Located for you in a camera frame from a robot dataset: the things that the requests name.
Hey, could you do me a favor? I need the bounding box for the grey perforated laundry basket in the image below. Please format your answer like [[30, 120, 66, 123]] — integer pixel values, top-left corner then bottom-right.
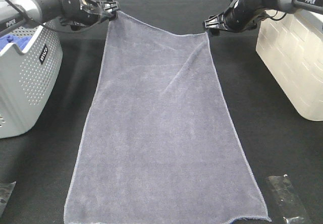
[[1, 27, 63, 138]]

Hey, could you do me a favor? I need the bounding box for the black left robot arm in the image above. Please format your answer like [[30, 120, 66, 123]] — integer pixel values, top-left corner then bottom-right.
[[1, 0, 120, 35]]

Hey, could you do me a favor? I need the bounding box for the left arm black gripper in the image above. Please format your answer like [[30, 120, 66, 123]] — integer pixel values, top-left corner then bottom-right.
[[59, 0, 120, 31]]

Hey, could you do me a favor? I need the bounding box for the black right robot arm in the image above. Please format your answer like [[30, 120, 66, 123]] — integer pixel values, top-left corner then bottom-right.
[[203, 0, 322, 35]]

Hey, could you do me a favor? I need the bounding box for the right clear tape strip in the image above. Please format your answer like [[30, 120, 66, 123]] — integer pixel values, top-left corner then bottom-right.
[[266, 174, 312, 224]]

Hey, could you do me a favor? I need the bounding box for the cream white storage bin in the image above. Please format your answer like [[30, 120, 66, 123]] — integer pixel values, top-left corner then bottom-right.
[[255, 11, 322, 121]]

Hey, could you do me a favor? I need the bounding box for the clear tape strip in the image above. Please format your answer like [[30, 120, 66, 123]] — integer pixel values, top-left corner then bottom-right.
[[0, 182, 16, 217], [266, 174, 312, 224]]

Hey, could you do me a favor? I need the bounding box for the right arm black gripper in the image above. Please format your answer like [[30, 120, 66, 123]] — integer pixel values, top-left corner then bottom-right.
[[202, 0, 264, 36]]

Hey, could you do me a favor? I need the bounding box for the blue towel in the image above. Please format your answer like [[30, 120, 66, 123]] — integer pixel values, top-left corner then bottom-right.
[[1, 34, 32, 56]]

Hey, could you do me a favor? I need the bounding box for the black cable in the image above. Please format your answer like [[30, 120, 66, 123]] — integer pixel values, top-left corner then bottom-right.
[[0, 0, 106, 34]]

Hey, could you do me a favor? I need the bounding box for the left clear tape strip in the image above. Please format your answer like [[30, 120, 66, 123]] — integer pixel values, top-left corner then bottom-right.
[[0, 182, 16, 217]]

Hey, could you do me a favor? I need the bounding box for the grey towel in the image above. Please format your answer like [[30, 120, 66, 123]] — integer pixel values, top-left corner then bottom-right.
[[64, 12, 269, 223]]

